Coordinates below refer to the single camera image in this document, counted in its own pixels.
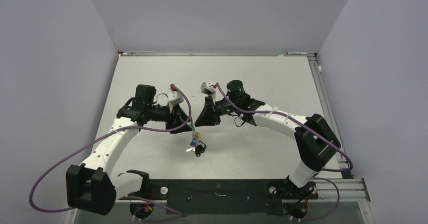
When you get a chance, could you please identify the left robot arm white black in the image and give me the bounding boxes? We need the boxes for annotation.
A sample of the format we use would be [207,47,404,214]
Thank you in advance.
[66,84,191,215]

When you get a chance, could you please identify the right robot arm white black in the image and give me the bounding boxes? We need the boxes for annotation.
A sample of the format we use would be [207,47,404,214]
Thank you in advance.
[195,80,341,198]

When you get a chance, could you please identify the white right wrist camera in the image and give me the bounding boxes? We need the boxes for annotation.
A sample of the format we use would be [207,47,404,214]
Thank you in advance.
[200,82,216,95]

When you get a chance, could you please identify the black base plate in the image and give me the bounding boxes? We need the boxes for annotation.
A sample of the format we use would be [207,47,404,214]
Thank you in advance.
[128,179,318,215]

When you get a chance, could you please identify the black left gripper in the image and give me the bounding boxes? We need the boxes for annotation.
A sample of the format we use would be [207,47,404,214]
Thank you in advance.
[146,101,192,133]

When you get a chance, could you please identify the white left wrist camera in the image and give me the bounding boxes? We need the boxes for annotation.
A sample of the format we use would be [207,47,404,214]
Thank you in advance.
[167,91,184,109]

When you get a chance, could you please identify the aluminium frame rail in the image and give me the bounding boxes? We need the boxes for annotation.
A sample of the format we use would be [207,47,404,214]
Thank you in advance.
[63,52,375,224]

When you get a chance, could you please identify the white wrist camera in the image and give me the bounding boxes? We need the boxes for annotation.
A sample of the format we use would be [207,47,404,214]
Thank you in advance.
[167,91,184,109]
[200,82,216,95]

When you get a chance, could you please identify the metal key holder red handle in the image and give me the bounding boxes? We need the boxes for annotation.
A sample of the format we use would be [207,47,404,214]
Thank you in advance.
[186,122,207,157]

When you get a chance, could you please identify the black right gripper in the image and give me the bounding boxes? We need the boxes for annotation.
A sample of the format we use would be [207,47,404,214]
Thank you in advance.
[195,95,239,127]

